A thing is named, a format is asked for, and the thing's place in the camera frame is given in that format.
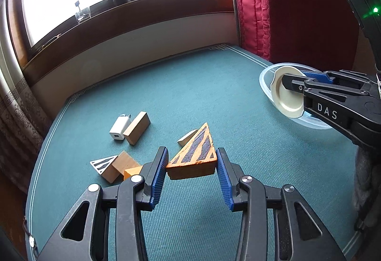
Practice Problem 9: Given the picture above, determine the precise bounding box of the red quilted curtain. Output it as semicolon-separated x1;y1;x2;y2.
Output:
227;0;371;74

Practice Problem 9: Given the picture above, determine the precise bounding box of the thin black cable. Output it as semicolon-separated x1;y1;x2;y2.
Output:
21;216;40;256

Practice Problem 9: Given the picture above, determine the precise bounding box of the orange striped triangular block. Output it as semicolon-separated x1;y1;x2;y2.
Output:
166;122;216;180

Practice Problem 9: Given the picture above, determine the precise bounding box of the small orange wooden block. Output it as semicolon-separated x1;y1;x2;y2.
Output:
123;166;145;181

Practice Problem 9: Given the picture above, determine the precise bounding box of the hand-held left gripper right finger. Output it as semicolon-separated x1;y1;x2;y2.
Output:
216;147;347;261

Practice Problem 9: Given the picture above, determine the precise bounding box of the long tan wooden block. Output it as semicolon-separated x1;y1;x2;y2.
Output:
123;111;151;146

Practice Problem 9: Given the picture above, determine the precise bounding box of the white striped triangular block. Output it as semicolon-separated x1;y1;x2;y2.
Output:
90;155;120;174

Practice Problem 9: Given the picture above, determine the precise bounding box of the pale wooden wedge block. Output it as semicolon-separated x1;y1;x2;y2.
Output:
177;129;198;147

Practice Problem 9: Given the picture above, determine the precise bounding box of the white round disc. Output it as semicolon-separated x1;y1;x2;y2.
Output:
271;67;308;118

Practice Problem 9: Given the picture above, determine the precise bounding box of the patterned beige curtain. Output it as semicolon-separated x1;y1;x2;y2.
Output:
0;0;54;190

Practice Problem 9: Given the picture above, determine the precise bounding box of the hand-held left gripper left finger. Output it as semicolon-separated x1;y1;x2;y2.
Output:
37;146;170;261

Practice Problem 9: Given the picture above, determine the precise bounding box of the white wall charger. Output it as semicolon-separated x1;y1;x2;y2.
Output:
109;114;132;143

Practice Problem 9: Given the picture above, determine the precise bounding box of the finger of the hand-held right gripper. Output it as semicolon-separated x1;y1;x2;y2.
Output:
305;70;377;92
281;73;372;138

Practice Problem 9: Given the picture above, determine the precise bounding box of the chunky tan wooden block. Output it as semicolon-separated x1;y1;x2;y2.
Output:
101;151;144;184

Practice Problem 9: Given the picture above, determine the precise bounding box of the clear plastic bowl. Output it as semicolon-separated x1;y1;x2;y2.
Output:
259;62;341;130

